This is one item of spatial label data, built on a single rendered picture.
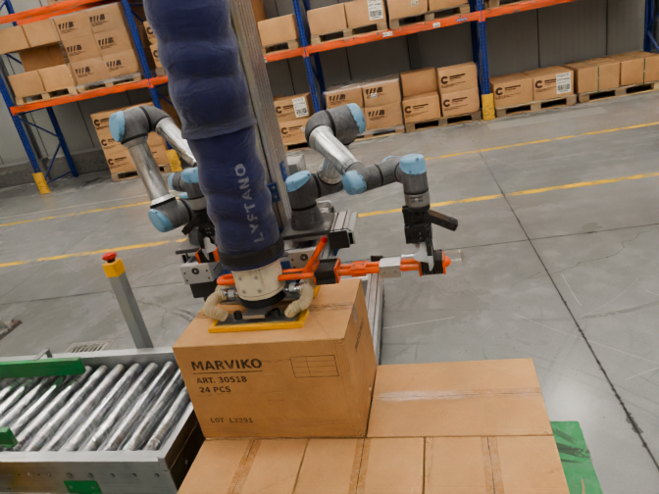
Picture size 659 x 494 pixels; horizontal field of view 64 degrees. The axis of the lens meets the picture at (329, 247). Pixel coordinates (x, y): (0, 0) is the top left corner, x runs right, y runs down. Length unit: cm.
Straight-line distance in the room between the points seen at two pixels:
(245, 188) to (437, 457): 103
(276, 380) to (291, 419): 17
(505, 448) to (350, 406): 50
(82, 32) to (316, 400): 888
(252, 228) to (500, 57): 884
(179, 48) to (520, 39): 899
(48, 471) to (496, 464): 159
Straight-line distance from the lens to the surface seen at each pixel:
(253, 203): 167
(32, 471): 238
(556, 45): 1042
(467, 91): 890
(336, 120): 193
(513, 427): 188
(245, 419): 195
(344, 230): 242
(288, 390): 181
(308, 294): 175
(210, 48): 159
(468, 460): 178
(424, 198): 161
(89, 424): 245
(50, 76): 1059
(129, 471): 212
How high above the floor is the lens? 183
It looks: 22 degrees down
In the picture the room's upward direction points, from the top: 12 degrees counter-clockwise
